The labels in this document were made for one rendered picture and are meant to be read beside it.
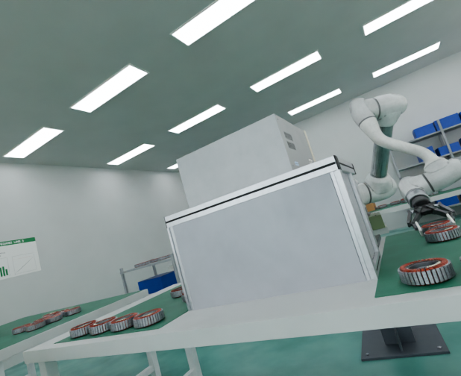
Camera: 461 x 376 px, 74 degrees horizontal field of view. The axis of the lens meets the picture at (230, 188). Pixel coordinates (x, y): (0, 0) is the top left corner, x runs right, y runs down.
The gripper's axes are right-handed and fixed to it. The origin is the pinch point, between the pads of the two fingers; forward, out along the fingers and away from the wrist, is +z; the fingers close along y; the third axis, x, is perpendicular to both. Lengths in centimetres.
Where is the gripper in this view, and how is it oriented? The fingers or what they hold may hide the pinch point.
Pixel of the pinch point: (436, 227)
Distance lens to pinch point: 150.7
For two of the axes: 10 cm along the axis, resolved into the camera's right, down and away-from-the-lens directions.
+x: -4.4, -8.3, -3.4
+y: -8.7, 3.1, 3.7
